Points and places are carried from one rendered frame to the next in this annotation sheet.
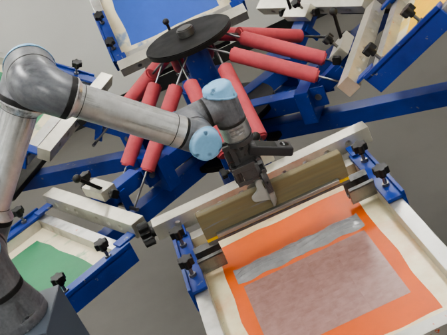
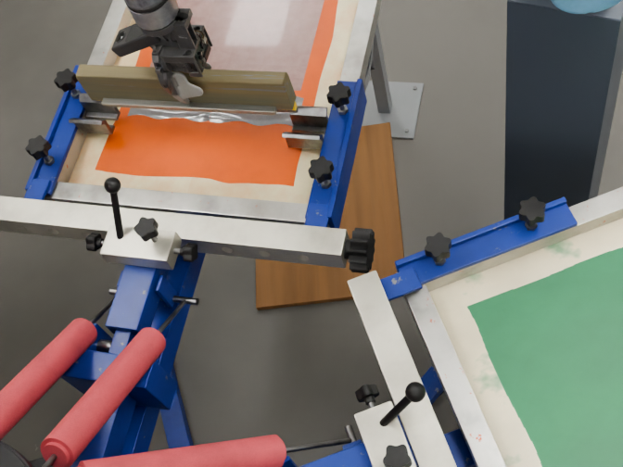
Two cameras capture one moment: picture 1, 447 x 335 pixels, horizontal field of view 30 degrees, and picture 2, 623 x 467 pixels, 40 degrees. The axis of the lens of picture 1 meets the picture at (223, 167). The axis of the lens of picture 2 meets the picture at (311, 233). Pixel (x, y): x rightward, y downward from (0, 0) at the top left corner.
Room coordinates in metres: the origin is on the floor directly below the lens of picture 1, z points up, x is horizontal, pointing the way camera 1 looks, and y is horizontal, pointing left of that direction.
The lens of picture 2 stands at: (2.74, 0.58, 2.27)
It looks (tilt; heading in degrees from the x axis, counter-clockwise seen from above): 60 degrees down; 212
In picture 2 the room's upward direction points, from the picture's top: 22 degrees counter-clockwise
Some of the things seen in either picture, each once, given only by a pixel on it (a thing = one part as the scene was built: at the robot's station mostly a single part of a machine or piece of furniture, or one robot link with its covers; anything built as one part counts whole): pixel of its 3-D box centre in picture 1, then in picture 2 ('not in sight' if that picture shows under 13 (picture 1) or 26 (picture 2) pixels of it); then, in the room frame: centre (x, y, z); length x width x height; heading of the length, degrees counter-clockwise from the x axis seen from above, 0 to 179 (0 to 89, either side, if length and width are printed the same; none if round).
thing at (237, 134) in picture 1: (235, 130); (154, 5); (1.89, -0.07, 1.31); 0.08 x 0.08 x 0.05
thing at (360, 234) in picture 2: (150, 232); (353, 249); (2.14, 0.27, 1.02); 0.07 x 0.06 x 0.07; 1
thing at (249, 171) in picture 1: (244, 157); (174, 39); (1.89, -0.06, 1.23); 0.09 x 0.08 x 0.12; 91
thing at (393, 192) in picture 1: (378, 181); (69, 135); (1.94, -0.37, 0.98); 0.30 x 0.05 x 0.07; 1
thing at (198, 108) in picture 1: (189, 124); not in sight; (1.86, 0.03, 1.39); 0.11 x 0.11 x 0.08; 7
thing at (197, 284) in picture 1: (192, 268); (336, 155); (1.93, 0.19, 0.98); 0.30 x 0.05 x 0.07; 1
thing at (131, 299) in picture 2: not in sight; (141, 286); (2.25, -0.08, 1.02); 0.17 x 0.06 x 0.05; 1
